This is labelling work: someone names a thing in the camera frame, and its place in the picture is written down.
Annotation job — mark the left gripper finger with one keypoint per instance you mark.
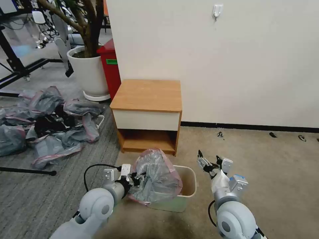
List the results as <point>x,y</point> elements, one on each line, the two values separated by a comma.
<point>140,183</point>
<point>141,175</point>

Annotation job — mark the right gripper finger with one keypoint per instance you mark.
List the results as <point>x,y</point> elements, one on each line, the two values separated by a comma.
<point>204,163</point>
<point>218,163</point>

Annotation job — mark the grey garbage bag pink rim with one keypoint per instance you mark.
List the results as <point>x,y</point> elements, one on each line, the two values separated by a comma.
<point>46,98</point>
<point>82,107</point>
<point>15,115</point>
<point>53,150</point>
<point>11,139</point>
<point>84,130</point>
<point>159,176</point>

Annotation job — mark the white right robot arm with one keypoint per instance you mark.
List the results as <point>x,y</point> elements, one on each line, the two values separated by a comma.
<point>233,219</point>

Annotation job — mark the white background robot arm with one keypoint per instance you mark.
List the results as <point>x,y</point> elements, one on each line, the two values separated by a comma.
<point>63,49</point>

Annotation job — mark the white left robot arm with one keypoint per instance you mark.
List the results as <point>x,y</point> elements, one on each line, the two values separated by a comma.
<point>97,204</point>

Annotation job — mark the beige plastic trash can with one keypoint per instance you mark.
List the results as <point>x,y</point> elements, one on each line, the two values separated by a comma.
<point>188,181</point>

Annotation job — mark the black crumpled bag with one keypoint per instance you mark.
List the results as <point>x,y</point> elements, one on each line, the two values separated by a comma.
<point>48,125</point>

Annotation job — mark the small black floor scrap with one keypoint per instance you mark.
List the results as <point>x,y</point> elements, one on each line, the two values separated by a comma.
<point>302,138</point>
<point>273,134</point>
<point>220,135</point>

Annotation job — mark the black baseboard strip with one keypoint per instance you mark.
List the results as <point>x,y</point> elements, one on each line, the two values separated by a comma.
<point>249,125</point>

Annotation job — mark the wooden nightstand white drawer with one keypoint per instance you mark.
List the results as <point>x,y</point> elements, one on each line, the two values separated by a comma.
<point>147,99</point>

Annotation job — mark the white pot saucer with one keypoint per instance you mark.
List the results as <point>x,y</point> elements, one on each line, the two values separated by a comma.
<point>97,97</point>

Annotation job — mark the black metal rod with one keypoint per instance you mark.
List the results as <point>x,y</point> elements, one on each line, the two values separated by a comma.
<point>27,170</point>

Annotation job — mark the red bin green label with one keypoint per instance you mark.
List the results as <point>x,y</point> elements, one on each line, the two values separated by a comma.
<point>111,74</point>

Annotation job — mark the white plant pot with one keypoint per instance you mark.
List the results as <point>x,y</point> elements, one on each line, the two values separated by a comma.
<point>88,72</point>

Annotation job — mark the brown tree trunk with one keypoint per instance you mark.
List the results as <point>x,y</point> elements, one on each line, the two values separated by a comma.
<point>89,30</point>

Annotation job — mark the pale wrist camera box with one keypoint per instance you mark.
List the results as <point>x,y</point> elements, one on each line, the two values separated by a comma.
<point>227,164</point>
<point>125,169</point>

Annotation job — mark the white wall hook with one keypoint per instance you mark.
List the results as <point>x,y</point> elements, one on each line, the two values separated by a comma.
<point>217,11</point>

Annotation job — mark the black metal frame stand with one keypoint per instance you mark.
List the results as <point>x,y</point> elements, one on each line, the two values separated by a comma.
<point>12,57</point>

